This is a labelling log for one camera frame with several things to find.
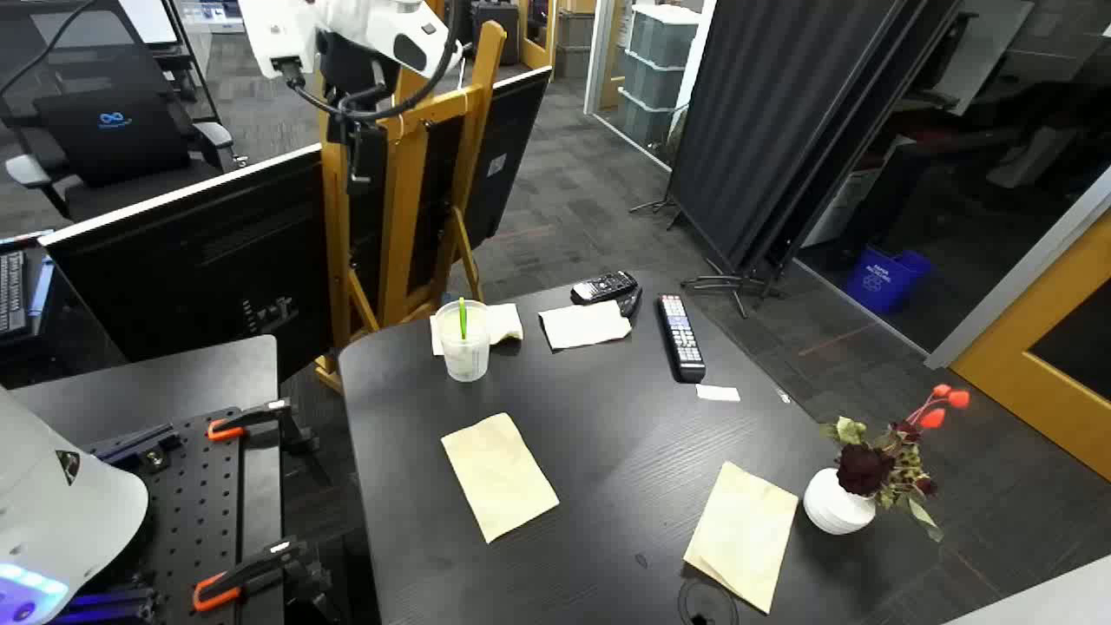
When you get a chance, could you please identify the beige napkin table centre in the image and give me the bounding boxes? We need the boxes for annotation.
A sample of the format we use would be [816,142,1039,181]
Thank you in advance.
[441,413,559,542]

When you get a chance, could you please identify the orange-handled clamp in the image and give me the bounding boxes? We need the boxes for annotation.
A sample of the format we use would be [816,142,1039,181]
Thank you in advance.
[192,539,335,615]
[205,398,303,445]

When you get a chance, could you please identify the orange-handled clamp far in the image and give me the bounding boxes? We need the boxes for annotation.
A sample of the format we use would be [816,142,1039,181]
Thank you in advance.
[205,398,303,445]

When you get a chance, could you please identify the beige napkin near remotes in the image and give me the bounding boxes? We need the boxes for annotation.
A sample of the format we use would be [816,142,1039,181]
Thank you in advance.
[542,300,633,351]

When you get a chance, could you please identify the long black remote control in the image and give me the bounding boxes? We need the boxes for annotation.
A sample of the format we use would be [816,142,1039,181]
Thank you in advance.
[656,296,706,381]

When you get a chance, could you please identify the wooden easel stand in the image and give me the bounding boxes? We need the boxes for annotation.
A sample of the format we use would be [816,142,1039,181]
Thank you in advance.
[314,21,549,392]

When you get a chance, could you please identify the beige napkin under cup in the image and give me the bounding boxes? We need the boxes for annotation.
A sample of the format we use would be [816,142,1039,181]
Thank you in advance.
[432,300,524,355]

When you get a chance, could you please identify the white vase with flowers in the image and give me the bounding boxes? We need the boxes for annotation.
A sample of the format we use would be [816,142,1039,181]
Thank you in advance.
[802,381,971,542]

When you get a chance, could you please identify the beige napkin near vase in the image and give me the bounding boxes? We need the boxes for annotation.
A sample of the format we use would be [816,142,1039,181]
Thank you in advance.
[685,460,799,615]

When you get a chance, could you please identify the stacked plastic drawers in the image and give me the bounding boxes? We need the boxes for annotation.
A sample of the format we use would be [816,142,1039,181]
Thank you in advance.
[618,0,698,150]

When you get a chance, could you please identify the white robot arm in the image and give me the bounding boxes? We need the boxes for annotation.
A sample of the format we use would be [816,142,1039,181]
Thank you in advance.
[241,0,461,78]

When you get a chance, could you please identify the blue bin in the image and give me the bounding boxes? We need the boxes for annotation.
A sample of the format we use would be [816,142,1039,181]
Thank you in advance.
[848,246,929,312]

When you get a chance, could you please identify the clear plastic cup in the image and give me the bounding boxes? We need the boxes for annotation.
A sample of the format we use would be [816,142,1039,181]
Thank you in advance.
[441,319,490,381]

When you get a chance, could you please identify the black curtain divider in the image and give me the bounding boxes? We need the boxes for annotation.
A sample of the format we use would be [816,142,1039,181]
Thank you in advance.
[669,0,962,275]

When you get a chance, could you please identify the orange-handled clamp near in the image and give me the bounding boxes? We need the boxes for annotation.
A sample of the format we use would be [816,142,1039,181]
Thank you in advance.
[192,539,335,615]

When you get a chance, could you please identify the small black remote control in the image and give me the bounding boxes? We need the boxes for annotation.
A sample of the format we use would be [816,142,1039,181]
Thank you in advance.
[569,271,638,304]

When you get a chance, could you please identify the black office chair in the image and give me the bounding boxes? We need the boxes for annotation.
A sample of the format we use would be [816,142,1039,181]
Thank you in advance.
[0,0,233,219]

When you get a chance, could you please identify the black perforated mounting board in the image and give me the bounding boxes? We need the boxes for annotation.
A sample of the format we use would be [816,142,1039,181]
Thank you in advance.
[51,415,244,625]

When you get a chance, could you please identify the small white card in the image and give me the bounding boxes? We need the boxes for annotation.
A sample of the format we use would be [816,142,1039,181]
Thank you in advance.
[694,384,738,402]

